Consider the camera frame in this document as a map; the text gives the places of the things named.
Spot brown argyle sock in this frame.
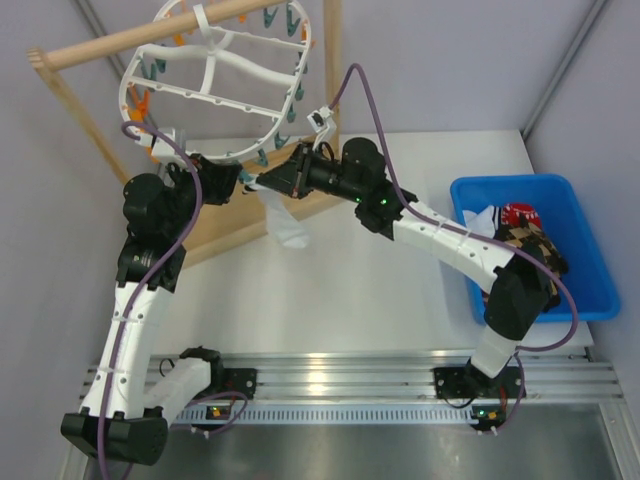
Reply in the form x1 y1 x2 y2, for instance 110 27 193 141
484 223 568 323

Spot blue plastic bin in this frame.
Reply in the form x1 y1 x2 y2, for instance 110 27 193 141
450 174 620 322

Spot white plastic sock hanger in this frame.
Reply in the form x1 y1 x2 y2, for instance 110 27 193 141
118 1 315 163

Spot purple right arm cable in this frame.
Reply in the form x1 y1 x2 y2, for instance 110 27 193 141
329 63 580 436

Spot aluminium mounting rail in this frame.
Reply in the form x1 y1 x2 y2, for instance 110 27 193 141
169 351 624 430

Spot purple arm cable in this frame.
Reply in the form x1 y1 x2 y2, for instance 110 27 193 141
94 120 249 480
329 63 580 436

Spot white sock black stripes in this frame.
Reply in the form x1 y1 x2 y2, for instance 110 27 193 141
245 182 310 249

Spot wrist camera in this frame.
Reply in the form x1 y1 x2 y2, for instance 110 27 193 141
307 106 337 146
149 128 189 162

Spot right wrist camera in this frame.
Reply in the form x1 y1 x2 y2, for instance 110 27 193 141
307 106 337 146

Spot teal clothes peg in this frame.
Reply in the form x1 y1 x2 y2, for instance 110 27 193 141
238 169 256 185
254 149 269 168

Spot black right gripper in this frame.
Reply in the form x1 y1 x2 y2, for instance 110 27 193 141
259 141 366 204

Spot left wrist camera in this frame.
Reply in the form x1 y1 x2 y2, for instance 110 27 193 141
149 128 189 162

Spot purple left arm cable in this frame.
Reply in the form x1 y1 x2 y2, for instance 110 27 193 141
94 120 249 480

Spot orange clothes peg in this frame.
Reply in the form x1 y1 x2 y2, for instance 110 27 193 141
127 89 150 122

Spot red white patterned sock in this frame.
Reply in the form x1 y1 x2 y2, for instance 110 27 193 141
500 203 542 229

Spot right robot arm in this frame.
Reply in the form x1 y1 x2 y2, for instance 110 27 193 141
251 137 553 400

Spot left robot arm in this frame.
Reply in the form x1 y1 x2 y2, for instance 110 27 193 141
61 154 242 466

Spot wooden hanger stand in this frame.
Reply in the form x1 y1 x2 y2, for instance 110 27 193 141
27 1 342 267

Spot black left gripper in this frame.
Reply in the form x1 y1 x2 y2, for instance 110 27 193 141
162 152 242 238

